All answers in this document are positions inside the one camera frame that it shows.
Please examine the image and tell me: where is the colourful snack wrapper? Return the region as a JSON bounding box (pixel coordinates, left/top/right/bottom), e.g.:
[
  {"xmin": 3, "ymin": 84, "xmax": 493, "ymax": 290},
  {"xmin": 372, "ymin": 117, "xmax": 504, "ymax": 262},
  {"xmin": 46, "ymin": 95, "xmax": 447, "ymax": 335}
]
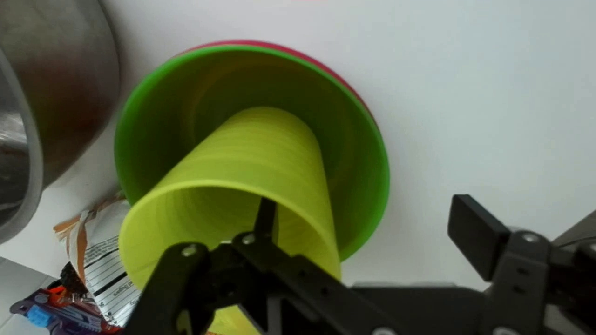
[{"xmin": 7, "ymin": 258, "xmax": 126, "ymax": 335}]

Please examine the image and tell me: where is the stainless steel pot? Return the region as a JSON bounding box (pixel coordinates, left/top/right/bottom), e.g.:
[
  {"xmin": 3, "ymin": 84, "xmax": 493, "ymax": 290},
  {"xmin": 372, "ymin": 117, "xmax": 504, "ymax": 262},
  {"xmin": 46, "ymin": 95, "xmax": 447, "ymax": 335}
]
[{"xmin": 0, "ymin": 0, "xmax": 122, "ymax": 245}]

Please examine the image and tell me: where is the yellow plastic cup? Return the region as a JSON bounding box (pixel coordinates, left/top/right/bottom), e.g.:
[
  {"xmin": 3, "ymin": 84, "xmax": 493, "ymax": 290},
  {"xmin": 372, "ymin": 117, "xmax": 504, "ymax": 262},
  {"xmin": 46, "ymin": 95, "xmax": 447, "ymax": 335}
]
[{"xmin": 115, "ymin": 104, "xmax": 344, "ymax": 335}]

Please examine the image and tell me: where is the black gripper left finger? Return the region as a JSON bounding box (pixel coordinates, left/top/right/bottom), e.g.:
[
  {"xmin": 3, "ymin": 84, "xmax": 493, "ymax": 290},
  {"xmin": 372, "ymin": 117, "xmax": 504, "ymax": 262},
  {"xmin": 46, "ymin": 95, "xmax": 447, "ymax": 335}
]
[{"xmin": 121, "ymin": 197, "xmax": 402, "ymax": 335}]

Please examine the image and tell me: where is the red plastic bowl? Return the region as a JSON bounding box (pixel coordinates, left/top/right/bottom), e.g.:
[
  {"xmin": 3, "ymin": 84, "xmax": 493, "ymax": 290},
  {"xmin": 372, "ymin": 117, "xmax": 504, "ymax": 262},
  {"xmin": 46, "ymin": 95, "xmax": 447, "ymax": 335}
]
[{"xmin": 184, "ymin": 37, "xmax": 381, "ymax": 126}]

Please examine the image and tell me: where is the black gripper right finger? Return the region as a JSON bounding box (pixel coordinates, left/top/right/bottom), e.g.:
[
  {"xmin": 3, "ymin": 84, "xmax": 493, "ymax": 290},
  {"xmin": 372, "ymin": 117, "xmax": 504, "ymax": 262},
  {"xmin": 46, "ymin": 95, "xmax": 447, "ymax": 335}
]
[{"xmin": 447, "ymin": 191, "xmax": 596, "ymax": 335}]

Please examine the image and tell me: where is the green plastic bowl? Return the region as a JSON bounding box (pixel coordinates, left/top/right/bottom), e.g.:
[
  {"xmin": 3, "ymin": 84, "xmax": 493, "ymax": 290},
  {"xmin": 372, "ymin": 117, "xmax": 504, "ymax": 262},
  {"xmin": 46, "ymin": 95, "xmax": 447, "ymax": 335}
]
[{"xmin": 111, "ymin": 43, "xmax": 393, "ymax": 262}]

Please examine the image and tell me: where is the silver snack packet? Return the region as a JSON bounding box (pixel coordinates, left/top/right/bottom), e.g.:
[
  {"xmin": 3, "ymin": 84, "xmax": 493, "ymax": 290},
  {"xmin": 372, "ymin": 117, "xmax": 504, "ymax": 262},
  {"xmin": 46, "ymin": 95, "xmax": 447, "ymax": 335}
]
[{"xmin": 52, "ymin": 190, "xmax": 141, "ymax": 329}]

